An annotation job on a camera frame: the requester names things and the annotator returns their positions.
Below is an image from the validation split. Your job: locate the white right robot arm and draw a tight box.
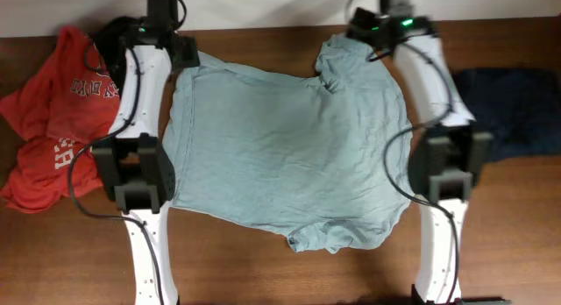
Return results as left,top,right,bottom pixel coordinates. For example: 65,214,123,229
347,8,493,304

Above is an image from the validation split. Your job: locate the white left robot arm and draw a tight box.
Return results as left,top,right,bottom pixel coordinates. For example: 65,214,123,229
92,0,199,305

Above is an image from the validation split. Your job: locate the light grey-blue t-shirt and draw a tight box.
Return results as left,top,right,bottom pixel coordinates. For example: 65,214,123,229
164,35,411,253

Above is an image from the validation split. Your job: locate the red printed t-shirt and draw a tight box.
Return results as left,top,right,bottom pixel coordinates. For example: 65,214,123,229
1,26,119,213

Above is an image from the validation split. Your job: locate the folded dark navy garment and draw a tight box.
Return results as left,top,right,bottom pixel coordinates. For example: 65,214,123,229
453,67,560,162

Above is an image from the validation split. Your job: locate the black garment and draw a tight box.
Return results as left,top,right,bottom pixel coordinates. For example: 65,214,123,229
92,17,138,93

